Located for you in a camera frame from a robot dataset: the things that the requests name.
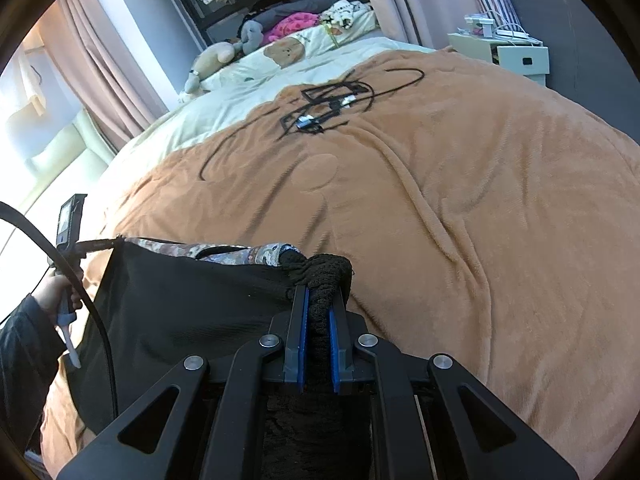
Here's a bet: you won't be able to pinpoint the cream bear-print quilt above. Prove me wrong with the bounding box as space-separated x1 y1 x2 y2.
107 24 437 162

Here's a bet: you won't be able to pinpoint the white nightstand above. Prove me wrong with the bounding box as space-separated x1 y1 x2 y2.
447 31 549 87

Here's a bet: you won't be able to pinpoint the cream padded sofa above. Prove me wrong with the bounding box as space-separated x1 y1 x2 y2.
25 109 128 211

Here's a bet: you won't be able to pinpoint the pink spotted cloth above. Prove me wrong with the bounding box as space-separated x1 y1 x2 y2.
264 11 321 43

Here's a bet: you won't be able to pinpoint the striped paper bag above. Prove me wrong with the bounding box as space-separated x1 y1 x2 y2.
466 0 522 37

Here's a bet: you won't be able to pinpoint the long black cable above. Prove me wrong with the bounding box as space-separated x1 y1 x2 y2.
197 66 426 182

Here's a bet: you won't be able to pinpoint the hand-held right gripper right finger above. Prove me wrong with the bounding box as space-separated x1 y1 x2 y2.
327 304 582 480

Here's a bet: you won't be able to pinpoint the person's left hand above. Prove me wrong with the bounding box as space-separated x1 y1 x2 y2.
30 274 84 314

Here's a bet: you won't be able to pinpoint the beige plush toy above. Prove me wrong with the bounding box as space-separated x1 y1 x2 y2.
181 41 243 102

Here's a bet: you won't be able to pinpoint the grey plush toy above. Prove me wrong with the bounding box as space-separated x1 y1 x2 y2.
239 19 268 53

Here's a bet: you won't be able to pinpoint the thick black gripper cable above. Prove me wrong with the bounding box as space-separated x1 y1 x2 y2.
0 201 119 422

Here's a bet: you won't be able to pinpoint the cream hanging cloth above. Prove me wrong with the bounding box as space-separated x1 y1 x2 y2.
9 47 53 117

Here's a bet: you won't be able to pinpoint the brown fleece blanket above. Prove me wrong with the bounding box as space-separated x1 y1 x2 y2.
40 46 640 480

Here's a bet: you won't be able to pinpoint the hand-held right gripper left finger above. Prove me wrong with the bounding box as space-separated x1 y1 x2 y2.
56 286 311 480

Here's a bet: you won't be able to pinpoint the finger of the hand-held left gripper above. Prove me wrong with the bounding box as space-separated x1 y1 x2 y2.
74 235 127 258

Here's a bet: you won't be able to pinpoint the person's left forearm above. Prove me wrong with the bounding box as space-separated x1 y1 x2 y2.
0 294 68 443

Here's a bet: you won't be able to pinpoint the black pants with patterned lining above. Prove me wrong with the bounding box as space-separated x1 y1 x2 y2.
65 236 355 480

